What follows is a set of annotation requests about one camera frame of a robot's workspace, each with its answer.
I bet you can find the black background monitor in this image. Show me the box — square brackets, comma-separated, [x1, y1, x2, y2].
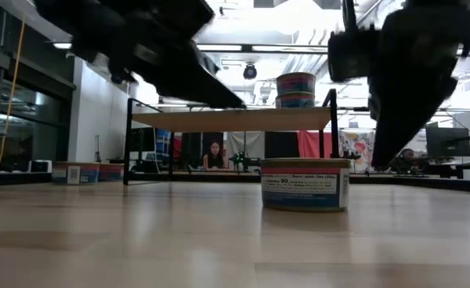
[129, 127, 156, 153]
[425, 126, 470, 158]

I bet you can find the small white box device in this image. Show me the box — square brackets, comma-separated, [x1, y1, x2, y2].
[27, 159, 54, 174]

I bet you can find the person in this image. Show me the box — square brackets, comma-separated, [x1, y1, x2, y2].
[201, 140, 230, 171]
[390, 147, 430, 175]

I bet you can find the black aluminium table frame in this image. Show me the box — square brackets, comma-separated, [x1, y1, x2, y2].
[0, 170, 470, 194]

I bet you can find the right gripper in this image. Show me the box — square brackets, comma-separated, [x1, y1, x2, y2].
[368, 0, 470, 169]

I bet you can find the blue background object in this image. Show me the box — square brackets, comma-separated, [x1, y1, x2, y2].
[156, 128, 172, 155]

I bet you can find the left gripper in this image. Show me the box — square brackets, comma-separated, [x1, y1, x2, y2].
[34, 0, 247, 110]

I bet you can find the wooden shelf with black legs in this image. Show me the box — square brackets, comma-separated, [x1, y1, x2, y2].
[122, 88, 340, 186]

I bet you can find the black fabric panel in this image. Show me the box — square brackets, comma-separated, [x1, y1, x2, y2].
[264, 131, 300, 159]

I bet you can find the black ceiling spotlight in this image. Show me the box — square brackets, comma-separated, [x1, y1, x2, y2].
[242, 63, 258, 80]

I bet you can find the silver lid seafood can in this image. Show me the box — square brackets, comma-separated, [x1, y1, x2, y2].
[260, 157, 352, 213]
[275, 91, 317, 109]
[98, 162, 125, 183]
[51, 161, 101, 186]
[275, 72, 317, 96]

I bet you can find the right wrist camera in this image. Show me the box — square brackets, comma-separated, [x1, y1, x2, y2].
[328, 30, 380, 84]

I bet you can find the yellow cable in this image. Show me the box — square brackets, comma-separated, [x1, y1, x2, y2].
[0, 15, 26, 163]

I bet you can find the white fabric panel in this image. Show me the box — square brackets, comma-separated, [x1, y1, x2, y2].
[226, 131, 266, 159]

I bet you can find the red fabric panel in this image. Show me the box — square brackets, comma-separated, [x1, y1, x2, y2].
[297, 130, 334, 159]

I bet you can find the colourful patterned cloth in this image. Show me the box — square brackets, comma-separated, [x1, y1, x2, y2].
[337, 130, 376, 173]

